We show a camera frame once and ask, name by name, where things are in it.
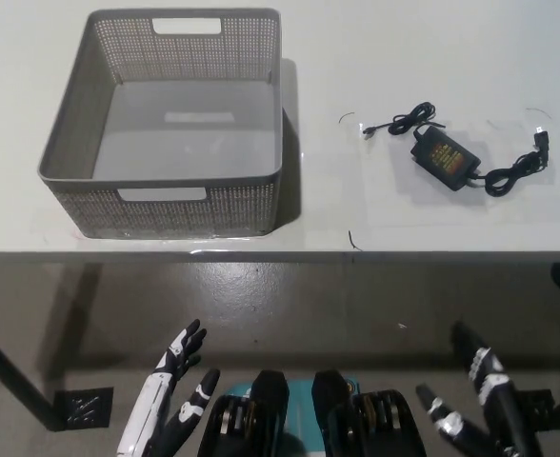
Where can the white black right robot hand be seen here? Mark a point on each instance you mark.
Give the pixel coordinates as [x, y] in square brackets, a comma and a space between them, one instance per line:
[499, 404]

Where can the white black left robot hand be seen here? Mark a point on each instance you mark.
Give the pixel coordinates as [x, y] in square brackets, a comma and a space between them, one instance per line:
[158, 390]

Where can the dark metal table leg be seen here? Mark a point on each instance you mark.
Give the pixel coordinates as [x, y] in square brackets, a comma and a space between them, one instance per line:
[23, 385]

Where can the grey perforated plastic basket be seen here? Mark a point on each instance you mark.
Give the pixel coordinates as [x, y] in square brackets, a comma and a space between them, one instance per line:
[70, 143]

